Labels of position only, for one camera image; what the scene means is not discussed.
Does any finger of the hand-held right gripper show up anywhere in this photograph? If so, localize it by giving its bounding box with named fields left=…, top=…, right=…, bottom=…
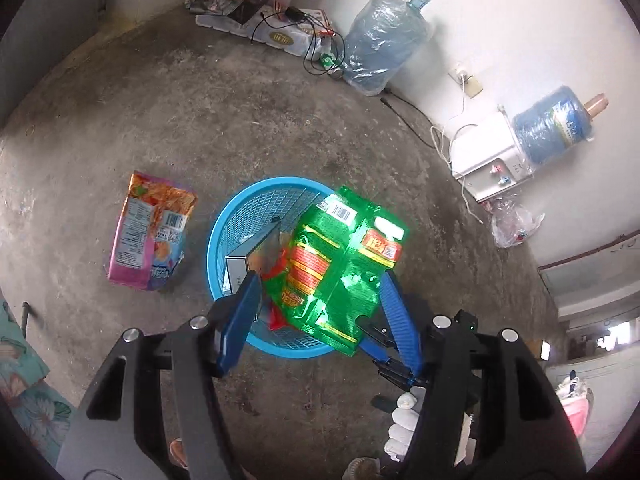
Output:
left=357, top=312, right=427, bottom=392

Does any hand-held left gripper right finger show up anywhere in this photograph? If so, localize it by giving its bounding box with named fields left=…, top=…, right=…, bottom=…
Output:
left=379, top=269, right=587, bottom=480

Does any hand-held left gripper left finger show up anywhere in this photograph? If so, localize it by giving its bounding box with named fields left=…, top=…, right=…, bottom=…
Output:
left=55, top=270, right=262, bottom=480

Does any white dark-edged box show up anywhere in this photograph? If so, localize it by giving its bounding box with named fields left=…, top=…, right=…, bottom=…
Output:
left=225, top=217, right=284, bottom=322

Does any green snack packet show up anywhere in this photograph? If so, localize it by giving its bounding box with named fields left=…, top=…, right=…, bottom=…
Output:
left=262, top=185, right=411, bottom=357

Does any blue plastic basket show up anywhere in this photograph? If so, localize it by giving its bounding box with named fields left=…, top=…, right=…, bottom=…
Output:
left=206, top=176, right=362, bottom=360

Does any pink snack packet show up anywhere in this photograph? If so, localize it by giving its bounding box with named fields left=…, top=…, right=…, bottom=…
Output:
left=106, top=171, right=199, bottom=292

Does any person's right hand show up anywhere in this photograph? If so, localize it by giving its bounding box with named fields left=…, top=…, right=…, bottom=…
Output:
left=384, top=389, right=429, bottom=463

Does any clear plastic bag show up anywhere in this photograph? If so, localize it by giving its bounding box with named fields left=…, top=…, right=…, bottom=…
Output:
left=491, top=197, right=546, bottom=249

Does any white water dispenser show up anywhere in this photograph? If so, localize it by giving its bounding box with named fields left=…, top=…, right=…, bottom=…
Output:
left=450, top=110, right=536, bottom=204

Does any blue wrapped water jug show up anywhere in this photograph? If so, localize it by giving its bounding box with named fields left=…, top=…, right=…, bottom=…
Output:
left=512, top=85, right=609, bottom=165

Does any floral blue blanket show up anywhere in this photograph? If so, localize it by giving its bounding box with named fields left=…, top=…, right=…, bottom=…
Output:
left=0, top=290, right=77, bottom=455

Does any clear blue water jug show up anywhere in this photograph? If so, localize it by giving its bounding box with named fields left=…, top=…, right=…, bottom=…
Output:
left=342, top=0, right=434, bottom=97

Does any white power strip box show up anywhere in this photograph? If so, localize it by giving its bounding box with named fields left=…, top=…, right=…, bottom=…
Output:
left=195, top=2, right=334, bottom=57

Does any white cable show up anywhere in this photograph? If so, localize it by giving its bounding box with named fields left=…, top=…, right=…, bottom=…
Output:
left=430, top=122, right=487, bottom=224

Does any black floor cable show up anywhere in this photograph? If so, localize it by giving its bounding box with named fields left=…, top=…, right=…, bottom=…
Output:
left=380, top=92, right=442, bottom=149

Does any wall socket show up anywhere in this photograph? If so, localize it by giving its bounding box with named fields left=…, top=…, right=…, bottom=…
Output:
left=449, top=62, right=485, bottom=99

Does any black charger cable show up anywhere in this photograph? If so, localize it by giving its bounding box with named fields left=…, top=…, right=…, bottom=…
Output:
left=250, top=5, right=347, bottom=78

